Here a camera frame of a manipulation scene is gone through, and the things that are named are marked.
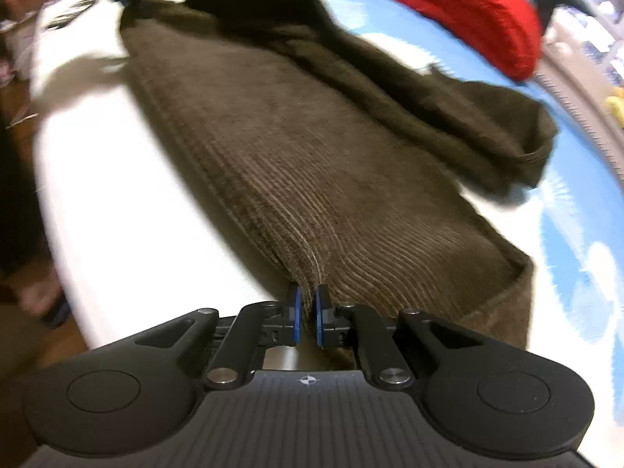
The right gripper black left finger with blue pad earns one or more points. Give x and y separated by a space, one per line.
225 352

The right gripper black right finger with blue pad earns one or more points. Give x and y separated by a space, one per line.
393 353

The brown corduroy pants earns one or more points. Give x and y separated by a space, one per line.
339 164

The blue white patterned bedsheet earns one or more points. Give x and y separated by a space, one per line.
135 249

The grey mattress with trim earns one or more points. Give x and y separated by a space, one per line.
599 126

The yellow plush toy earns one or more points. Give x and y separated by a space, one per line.
614 105

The red knitted blanket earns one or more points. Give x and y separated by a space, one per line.
507 33

